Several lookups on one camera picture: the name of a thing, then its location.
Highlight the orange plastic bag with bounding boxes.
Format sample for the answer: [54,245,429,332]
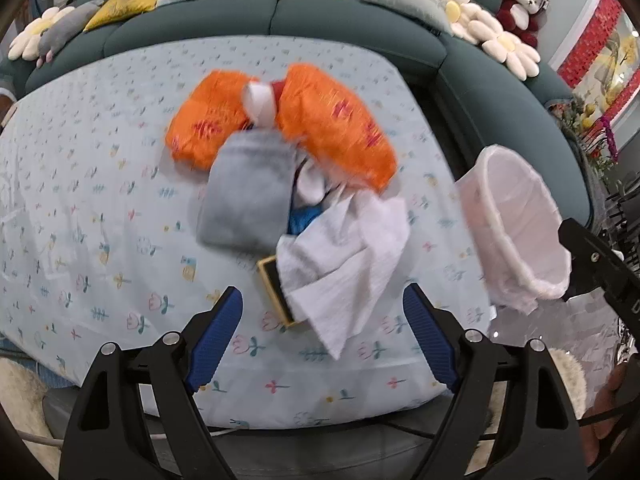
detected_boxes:
[166,69,253,171]

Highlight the orange patterned cloth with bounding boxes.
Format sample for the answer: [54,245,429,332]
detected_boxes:
[274,62,399,195]

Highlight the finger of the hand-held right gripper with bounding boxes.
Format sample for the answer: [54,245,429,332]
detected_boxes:
[557,217,640,328]

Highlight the red wall hanging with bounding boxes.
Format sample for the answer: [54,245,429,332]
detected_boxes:
[557,0,632,92]

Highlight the blue cloth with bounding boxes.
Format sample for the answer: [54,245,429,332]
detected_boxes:
[286,195,327,237]

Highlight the floral printed tablecloth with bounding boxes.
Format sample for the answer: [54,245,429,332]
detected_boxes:
[0,35,495,431]

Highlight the teal sofa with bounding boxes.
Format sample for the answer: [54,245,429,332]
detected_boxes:
[10,0,596,241]

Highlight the red monkey plush toy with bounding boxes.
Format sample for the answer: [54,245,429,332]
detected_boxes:
[495,0,550,50]

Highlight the yellow embroidered cushion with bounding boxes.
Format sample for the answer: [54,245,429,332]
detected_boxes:
[82,0,182,33]

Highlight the black box with yellow edge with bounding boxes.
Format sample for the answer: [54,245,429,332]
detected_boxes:
[256,255,303,330]

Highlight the flower arrangement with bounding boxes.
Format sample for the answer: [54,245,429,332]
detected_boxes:
[552,99,623,173]

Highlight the person's right hand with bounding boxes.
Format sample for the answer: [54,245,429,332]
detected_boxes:
[582,357,633,468]

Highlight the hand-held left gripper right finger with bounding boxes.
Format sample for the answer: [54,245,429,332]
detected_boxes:
[402,282,588,480]

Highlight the white flower pillow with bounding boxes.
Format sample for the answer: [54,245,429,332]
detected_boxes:
[419,0,501,45]
[481,20,542,82]
[7,6,76,62]

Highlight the grey cloth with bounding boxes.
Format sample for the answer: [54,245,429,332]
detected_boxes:
[195,129,301,253]

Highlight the trash bin with white liner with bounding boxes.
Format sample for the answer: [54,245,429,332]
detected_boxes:
[455,144,573,316]

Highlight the white fluffy rug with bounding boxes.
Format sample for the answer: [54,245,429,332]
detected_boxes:
[0,355,62,480]

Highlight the grey plush toy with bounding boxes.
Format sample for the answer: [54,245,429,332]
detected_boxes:
[35,0,106,68]

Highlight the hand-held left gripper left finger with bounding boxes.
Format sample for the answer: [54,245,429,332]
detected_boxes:
[59,286,244,480]

